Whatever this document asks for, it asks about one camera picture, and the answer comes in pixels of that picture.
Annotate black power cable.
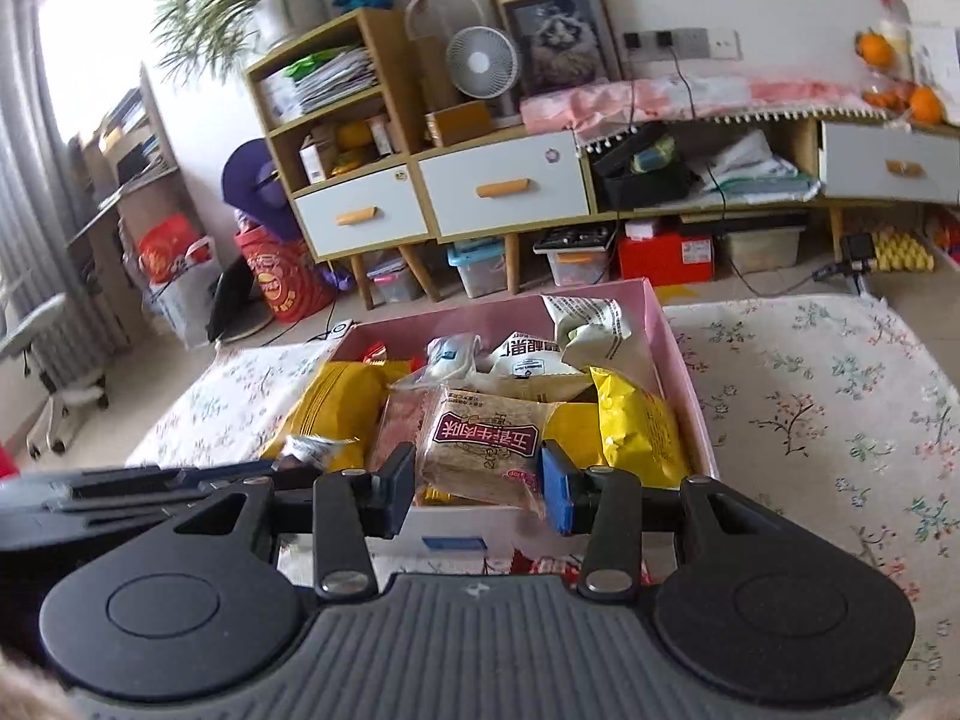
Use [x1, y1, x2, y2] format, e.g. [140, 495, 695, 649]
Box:
[667, 45, 845, 295]

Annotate stack of papers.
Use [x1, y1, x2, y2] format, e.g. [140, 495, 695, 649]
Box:
[258, 46, 377, 118]

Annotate black power adapter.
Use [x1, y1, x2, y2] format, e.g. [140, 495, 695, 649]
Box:
[839, 232, 879, 275]

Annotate large white fan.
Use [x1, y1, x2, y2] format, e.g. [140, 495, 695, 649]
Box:
[404, 0, 489, 110]

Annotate yellow foam tray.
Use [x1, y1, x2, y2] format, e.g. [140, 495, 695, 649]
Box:
[873, 232, 935, 273]

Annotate clear plastic storage bin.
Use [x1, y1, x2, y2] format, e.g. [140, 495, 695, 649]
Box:
[719, 228, 800, 275]

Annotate brown label cracker packet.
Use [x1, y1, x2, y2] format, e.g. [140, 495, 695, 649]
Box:
[415, 385, 561, 520]

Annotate black storage box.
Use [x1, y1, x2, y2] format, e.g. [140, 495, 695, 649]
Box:
[592, 123, 699, 212]

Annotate wall socket strip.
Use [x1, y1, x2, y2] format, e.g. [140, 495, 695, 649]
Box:
[622, 27, 740, 62]

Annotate wooden desk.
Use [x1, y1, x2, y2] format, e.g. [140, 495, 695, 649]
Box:
[67, 63, 205, 295]

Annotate tall wooden shelf cabinet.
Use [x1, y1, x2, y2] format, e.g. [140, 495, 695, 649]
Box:
[243, 7, 441, 310]

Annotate pink cloth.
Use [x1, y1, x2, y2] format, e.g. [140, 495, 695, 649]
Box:
[519, 76, 902, 141]

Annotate red box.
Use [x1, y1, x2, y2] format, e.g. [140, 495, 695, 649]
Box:
[618, 228, 714, 287]

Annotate clear bin black lid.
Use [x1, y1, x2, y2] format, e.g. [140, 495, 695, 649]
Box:
[533, 228, 613, 288]

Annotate pile of white papers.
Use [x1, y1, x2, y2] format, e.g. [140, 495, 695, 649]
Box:
[685, 130, 819, 204]

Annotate purple plush toy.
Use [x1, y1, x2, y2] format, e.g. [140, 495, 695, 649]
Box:
[222, 138, 302, 242]

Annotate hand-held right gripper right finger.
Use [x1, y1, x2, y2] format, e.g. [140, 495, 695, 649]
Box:
[540, 444, 788, 604]

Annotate yellow snack packet black print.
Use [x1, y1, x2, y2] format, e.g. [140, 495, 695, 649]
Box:
[588, 365, 692, 494]

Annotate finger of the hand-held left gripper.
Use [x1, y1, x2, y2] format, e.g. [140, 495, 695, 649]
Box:
[66, 463, 277, 500]
[64, 498, 197, 535]

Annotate plain yellow snack bag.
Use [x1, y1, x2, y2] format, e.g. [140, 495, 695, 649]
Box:
[543, 402, 608, 467]

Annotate small white desk fan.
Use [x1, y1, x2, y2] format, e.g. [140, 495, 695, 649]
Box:
[445, 25, 521, 119]

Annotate pink cardboard box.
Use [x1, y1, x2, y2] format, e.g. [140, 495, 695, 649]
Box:
[321, 278, 719, 565]

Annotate white snack bag brown print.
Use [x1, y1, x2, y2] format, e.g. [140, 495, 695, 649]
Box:
[490, 331, 595, 401]

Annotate large yellow snack bag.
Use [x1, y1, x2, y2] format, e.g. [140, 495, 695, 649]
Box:
[280, 361, 392, 475]

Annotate glass jar of small oranges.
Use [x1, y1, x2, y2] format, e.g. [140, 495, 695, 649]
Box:
[862, 67, 913, 110]

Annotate red gift bag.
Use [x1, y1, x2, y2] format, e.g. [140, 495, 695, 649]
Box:
[136, 213, 198, 283]

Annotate blue lid storage bin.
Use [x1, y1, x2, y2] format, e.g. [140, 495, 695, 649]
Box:
[447, 239, 512, 300]

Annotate white green snack bag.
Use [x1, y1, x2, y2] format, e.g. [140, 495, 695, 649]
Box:
[541, 295, 629, 370]

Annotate yellow round tin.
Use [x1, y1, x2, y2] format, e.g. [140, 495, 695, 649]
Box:
[333, 119, 377, 170]

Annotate low wooden drawer cabinet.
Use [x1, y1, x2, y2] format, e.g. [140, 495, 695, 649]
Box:
[414, 127, 599, 295]

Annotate red printed bag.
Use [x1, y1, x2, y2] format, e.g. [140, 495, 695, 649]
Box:
[233, 224, 336, 325]

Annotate orange fruit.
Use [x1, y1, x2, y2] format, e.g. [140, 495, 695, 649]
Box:
[856, 29, 898, 69]
[907, 84, 943, 125]

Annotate small wooden box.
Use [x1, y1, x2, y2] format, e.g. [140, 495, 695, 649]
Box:
[424, 99, 493, 148]

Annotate pink red snack packet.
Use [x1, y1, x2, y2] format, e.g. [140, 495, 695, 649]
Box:
[366, 388, 437, 497]

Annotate clear biscuit roll packet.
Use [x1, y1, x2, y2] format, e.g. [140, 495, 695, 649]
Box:
[408, 333, 482, 392]

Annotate floral tablecloth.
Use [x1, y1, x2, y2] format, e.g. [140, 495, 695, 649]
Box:
[126, 295, 960, 695]

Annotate white shopping bag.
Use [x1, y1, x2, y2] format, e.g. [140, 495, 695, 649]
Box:
[145, 235, 223, 350]

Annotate framed cat picture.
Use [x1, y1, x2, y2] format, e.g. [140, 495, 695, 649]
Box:
[485, 0, 624, 99]

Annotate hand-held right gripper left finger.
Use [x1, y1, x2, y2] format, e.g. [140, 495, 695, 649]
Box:
[172, 444, 418, 602]

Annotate white cabinet drawer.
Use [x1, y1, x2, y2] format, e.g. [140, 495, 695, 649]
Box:
[818, 119, 960, 204]

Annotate grey curtain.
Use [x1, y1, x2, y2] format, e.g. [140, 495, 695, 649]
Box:
[0, 0, 130, 362]

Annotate small white box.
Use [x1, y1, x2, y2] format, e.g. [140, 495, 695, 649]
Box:
[299, 138, 329, 185]

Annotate white office chair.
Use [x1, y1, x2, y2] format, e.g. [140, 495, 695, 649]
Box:
[0, 292, 110, 460]

